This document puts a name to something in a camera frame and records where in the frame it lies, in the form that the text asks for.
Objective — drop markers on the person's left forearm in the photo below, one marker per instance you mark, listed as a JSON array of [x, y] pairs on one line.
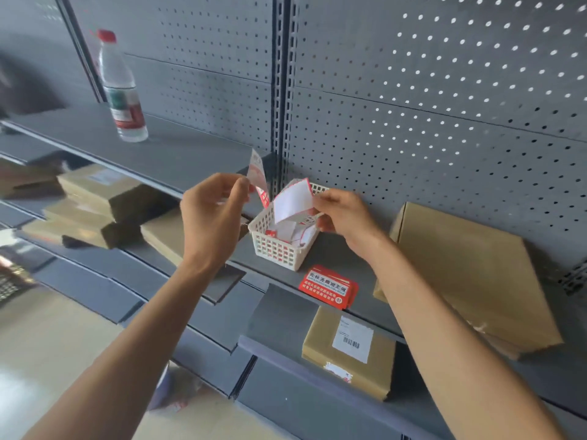
[[133, 357]]

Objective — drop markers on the grey perforated back panel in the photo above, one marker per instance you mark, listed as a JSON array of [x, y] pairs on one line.
[[435, 109], [197, 59]]

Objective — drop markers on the person's right forearm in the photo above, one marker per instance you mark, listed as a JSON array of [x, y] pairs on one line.
[[454, 361]]

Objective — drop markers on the grey slotted shelf upright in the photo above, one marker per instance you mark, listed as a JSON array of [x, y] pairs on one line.
[[280, 82]]

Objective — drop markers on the stack of red printed cards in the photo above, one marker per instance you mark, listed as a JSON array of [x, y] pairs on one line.
[[326, 286]]

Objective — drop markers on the white plastic bag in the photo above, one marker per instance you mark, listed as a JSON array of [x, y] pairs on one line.
[[176, 391]]

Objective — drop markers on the person's left hand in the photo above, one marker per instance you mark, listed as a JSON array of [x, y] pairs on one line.
[[211, 224]]

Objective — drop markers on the black mesh basket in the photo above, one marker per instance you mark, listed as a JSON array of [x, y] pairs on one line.
[[10, 284]]

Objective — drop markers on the red and white label card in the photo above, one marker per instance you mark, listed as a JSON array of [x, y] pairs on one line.
[[257, 174]]

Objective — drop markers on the dark brown cardboard box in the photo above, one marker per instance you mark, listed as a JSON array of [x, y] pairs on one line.
[[27, 178]]

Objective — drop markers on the large flat cardboard box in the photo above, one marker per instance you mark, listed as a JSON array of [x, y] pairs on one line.
[[472, 274]]

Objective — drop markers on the person's right thumb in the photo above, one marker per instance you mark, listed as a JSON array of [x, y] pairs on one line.
[[326, 200]]

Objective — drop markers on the clear water bottle red cap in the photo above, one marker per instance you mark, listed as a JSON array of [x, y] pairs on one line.
[[122, 96]]

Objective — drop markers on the person's right hand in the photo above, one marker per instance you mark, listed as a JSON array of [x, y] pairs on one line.
[[351, 219]]

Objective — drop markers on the small labelled cardboard parcel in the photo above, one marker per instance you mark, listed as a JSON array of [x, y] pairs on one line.
[[348, 352]]

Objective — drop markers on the pile of cards in basket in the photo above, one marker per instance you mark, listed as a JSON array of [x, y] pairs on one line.
[[293, 231]]

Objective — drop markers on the white plastic mesh basket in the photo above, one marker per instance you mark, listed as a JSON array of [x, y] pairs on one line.
[[275, 251]]

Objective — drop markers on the person's left thumb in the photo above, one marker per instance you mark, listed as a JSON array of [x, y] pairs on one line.
[[239, 193]]

